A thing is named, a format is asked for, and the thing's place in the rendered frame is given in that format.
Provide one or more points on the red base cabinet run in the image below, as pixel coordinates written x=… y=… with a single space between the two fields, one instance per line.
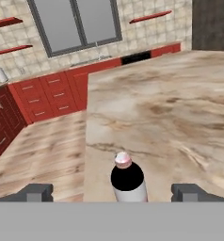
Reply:
x=54 y=92

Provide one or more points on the black dishwasher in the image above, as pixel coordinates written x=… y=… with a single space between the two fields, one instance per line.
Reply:
x=136 y=57

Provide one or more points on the dark red side cabinet run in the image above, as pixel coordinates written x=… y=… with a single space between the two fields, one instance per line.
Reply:
x=4 y=119

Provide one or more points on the red wall shelf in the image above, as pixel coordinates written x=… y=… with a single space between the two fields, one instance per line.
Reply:
x=11 y=50
x=150 y=16
x=5 y=22

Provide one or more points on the white paper towel roll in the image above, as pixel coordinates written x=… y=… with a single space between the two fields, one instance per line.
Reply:
x=1 y=74

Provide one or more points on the dark grey tall fridge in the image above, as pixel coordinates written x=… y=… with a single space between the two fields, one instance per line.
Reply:
x=212 y=25

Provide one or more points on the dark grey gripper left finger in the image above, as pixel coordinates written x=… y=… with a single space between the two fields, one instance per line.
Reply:
x=35 y=192

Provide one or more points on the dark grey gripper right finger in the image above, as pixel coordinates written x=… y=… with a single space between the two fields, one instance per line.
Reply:
x=189 y=192

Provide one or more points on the sink with tap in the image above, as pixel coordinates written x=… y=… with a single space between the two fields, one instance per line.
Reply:
x=92 y=59

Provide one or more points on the grey framed window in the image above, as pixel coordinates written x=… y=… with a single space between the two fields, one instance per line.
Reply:
x=75 y=23

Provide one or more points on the black bottled drink pink cap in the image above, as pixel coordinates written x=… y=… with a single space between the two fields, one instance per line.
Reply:
x=128 y=179

